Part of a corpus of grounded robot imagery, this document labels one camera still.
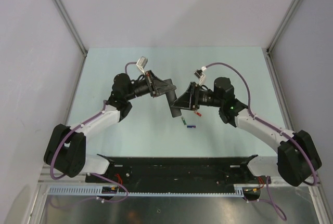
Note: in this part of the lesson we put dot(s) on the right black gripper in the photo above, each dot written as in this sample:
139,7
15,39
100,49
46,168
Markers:
190,100

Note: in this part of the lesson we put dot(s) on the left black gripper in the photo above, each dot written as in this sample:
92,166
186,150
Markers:
157,87

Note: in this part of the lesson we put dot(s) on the black remote control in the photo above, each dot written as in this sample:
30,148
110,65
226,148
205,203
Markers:
171,97

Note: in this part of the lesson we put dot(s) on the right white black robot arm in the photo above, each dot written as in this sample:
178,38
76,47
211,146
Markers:
297,158

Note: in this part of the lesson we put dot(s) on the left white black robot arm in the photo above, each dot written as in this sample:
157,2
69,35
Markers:
66,151

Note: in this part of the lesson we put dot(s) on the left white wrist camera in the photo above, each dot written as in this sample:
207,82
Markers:
141,63

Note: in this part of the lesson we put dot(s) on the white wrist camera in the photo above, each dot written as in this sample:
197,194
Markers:
141,63
200,75

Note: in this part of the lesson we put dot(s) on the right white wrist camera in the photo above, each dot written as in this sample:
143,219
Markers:
200,75

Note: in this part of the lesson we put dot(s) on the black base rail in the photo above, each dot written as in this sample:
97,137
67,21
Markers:
180,175

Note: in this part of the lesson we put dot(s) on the left aluminium frame post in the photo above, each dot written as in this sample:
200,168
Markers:
70,26

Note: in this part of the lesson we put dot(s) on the aluminium frame post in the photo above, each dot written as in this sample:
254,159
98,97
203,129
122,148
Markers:
70,26
292,9

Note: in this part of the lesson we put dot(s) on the right aluminium frame post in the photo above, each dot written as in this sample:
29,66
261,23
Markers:
292,9

